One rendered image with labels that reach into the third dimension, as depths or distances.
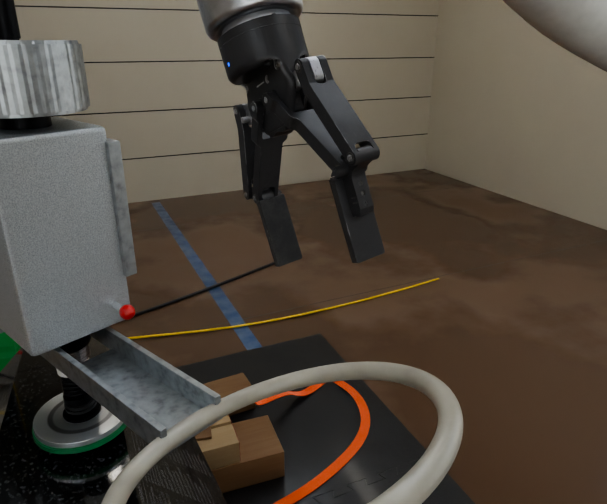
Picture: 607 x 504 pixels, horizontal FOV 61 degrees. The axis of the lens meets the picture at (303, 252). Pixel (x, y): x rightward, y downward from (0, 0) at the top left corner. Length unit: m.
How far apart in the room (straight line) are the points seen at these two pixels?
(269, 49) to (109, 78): 5.52
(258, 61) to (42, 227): 0.69
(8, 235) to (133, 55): 5.02
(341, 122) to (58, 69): 0.69
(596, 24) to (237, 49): 0.29
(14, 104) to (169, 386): 0.56
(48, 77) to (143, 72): 5.01
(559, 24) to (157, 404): 0.84
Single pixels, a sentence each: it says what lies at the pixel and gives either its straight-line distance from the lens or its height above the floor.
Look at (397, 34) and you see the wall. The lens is 7.17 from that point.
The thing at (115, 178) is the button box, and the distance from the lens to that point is 1.09.
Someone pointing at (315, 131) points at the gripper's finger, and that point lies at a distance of 0.43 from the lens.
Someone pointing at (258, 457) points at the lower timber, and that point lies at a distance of 2.24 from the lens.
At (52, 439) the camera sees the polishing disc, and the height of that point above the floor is 0.88.
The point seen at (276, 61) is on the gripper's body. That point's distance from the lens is 0.46.
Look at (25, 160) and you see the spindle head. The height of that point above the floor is 1.50.
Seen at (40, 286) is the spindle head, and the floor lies 1.27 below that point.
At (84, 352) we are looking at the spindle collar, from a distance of 1.26.
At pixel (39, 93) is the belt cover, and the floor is 1.61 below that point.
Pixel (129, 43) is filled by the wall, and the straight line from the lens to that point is 5.97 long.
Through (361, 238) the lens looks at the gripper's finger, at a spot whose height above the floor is 1.54.
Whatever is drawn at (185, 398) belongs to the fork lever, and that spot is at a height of 1.08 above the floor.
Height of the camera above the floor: 1.69
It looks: 22 degrees down
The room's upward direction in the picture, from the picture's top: straight up
